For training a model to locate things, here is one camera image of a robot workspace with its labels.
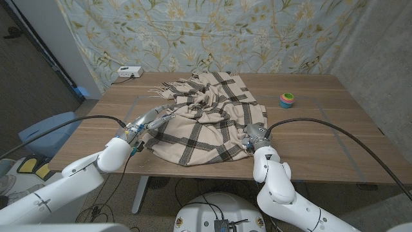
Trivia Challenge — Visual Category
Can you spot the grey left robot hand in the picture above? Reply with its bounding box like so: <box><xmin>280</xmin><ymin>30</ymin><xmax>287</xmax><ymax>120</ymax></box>
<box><xmin>124</xmin><ymin>103</ymin><xmax>177</xmax><ymax>146</ymax></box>

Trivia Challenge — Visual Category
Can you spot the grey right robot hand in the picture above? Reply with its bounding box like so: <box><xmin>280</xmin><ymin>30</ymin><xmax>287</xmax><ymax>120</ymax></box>
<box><xmin>241</xmin><ymin>122</ymin><xmax>273</xmax><ymax>152</ymax></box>

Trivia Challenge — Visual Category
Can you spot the beige plaid scarf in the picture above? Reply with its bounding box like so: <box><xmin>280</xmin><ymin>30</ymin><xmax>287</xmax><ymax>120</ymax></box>
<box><xmin>141</xmin><ymin>70</ymin><xmax>268</xmax><ymax>167</ymax></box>

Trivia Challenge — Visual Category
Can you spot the white power strip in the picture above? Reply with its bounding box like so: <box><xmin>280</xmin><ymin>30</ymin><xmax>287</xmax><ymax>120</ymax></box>
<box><xmin>117</xmin><ymin>66</ymin><xmax>144</xmax><ymax>79</ymax></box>

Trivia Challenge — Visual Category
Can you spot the black round table foot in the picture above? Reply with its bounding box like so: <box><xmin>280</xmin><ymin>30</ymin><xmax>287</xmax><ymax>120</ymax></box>
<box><xmin>146</xmin><ymin>176</ymin><xmax>171</xmax><ymax>190</ymax></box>

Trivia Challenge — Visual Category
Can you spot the white table leg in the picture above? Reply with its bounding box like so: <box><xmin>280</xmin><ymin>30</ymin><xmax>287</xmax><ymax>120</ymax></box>
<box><xmin>131</xmin><ymin>175</ymin><xmax>149</xmax><ymax>214</ymax></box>

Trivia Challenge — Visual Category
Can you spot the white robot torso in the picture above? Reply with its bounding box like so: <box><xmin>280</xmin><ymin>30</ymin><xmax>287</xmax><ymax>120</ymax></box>
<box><xmin>173</xmin><ymin>191</ymin><xmax>267</xmax><ymax>232</ymax></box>

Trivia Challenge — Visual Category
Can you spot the blue padded stool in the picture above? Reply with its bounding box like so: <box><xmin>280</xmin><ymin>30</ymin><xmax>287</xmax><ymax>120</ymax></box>
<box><xmin>18</xmin><ymin>111</ymin><xmax>82</xmax><ymax>159</ymax></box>

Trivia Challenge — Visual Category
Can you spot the floral printed backdrop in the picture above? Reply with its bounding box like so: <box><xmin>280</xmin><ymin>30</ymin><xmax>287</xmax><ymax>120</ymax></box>
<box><xmin>56</xmin><ymin>0</ymin><xmax>368</xmax><ymax>94</ymax></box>

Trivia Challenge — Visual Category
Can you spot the yellow black foot pedal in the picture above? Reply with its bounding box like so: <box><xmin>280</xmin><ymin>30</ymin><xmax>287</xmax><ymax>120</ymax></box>
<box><xmin>34</xmin><ymin>162</ymin><xmax>53</xmax><ymax>181</ymax></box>
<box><xmin>16</xmin><ymin>154</ymin><xmax>38</xmax><ymax>174</ymax></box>

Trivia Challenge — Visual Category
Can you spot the black power strip cable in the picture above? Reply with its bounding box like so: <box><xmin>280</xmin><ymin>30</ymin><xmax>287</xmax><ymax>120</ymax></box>
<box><xmin>111</xmin><ymin>75</ymin><xmax>135</xmax><ymax>86</ymax></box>

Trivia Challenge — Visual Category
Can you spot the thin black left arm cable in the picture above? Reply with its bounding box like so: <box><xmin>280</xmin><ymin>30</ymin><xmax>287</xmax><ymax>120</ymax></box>
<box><xmin>75</xmin><ymin>153</ymin><xmax>133</xmax><ymax>224</ymax></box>

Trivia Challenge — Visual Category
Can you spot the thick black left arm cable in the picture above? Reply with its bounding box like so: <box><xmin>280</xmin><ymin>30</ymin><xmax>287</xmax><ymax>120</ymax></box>
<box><xmin>0</xmin><ymin>115</ymin><xmax>127</xmax><ymax>160</ymax></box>

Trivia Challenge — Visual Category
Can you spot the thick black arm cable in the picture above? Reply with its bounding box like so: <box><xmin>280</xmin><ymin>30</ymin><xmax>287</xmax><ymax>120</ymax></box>
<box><xmin>264</xmin><ymin>117</ymin><xmax>412</xmax><ymax>202</ymax></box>
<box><xmin>0</xmin><ymin>115</ymin><xmax>127</xmax><ymax>160</ymax></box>

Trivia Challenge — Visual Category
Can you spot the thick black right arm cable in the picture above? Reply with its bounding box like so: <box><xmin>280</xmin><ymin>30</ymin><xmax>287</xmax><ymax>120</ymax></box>
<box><xmin>264</xmin><ymin>117</ymin><xmax>412</xmax><ymax>202</ymax></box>

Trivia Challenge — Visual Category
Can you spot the coiled black floor cable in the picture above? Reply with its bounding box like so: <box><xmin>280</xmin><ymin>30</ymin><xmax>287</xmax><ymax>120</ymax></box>
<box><xmin>75</xmin><ymin>202</ymin><xmax>115</xmax><ymax>224</ymax></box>

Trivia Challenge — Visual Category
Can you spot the black door handle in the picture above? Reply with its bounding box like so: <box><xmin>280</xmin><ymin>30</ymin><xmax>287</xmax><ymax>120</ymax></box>
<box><xmin>3</xmin><ymin>26</ymin><xmax>23</xmax><ymax>39</ymax></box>

